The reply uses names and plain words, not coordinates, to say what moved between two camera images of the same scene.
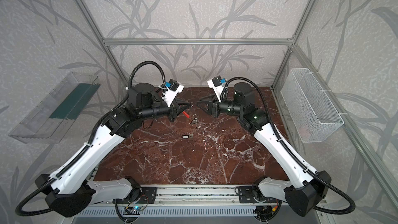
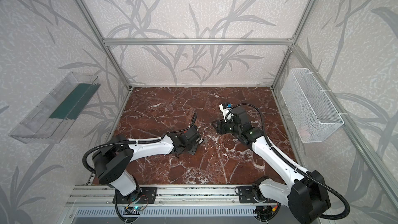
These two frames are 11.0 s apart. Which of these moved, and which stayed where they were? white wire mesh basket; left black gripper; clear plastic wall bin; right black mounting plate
Moved: left black gripper
Stayed: right black mounting plate; clear plastic wall bin; white wire mesh basket
